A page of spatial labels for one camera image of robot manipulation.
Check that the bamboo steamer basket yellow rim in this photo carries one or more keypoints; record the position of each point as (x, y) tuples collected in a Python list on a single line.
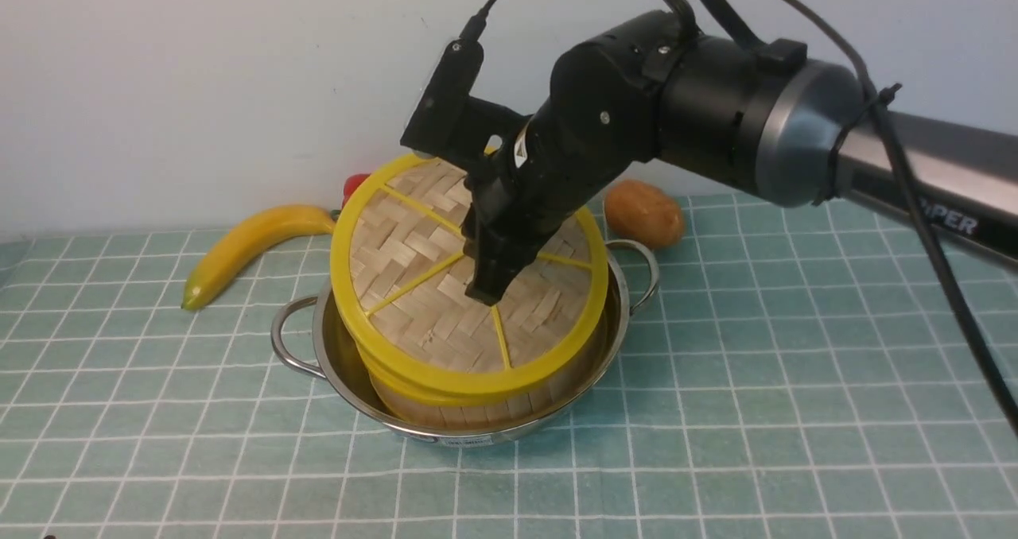
[(407, 403)]

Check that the woven bamboo steamer lid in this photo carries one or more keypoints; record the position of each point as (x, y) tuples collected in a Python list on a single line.
[(399, 276)]

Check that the red bell pepper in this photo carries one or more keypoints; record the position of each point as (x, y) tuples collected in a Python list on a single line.
[(350, 186)]

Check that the stainless steel pot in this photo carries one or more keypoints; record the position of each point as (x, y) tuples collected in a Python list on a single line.
[(339, 363)]

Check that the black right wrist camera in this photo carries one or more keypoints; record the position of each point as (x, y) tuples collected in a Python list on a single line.
[(448, 122)]

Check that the brown potato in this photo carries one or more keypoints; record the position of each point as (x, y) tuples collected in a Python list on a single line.
[(641, 212)]

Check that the yellow banana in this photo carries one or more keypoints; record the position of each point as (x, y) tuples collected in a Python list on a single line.
[(240, 246)]

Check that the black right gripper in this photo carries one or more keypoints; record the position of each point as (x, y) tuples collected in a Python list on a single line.
[(552, 169)]

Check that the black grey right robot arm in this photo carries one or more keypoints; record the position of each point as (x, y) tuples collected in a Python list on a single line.
[(770, 122)]

